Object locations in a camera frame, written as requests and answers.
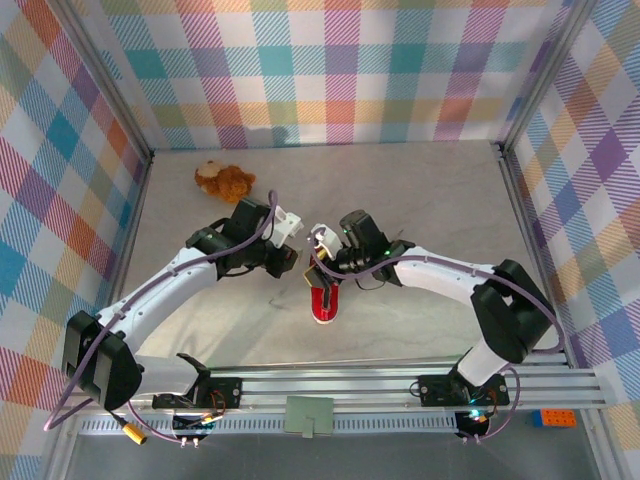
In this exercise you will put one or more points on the red canvas sneaker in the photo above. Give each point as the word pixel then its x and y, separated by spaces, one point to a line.
pixel 320 310

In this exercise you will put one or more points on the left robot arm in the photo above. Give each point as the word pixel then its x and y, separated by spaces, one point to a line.
pixel 160 285

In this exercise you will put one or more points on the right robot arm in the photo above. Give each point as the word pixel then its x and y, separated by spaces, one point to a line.
pixel 440 280

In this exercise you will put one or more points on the brown plush monkey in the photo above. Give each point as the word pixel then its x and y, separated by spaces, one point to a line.
pixel 225 182

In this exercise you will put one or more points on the grey-green flat plate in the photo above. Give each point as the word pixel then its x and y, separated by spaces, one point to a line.
pixel 307 412

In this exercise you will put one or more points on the black controller board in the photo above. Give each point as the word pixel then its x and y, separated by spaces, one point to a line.
pixel 192 427
pixel 472 425

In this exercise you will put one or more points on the yellow cylinder plug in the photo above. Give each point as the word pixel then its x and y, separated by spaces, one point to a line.
pixel 135 432

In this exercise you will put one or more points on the orange and blue toy block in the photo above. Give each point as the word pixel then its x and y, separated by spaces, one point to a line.
pixel 557 417

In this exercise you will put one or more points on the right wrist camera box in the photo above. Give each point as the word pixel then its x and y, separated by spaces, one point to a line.
pixel 330 242

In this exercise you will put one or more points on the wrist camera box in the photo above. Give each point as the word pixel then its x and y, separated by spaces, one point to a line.
pixel 287 222
pixel 330 242

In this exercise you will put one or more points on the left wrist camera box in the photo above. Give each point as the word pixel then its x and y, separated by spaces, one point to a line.
pixel 287 222

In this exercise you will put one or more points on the long aluminium base rail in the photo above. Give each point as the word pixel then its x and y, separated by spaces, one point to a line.
pixel 350 385

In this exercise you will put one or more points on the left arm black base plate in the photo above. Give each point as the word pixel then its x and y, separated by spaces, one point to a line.
pixel 225 390

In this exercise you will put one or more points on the aluminium side rail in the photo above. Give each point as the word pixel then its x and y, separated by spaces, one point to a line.
pixel 520 210

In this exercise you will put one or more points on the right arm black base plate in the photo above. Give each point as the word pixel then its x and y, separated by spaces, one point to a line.
pixel 435 390

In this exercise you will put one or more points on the aluminium corner post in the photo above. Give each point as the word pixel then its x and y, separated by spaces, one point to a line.
pixel 544 75
pixel 108 75

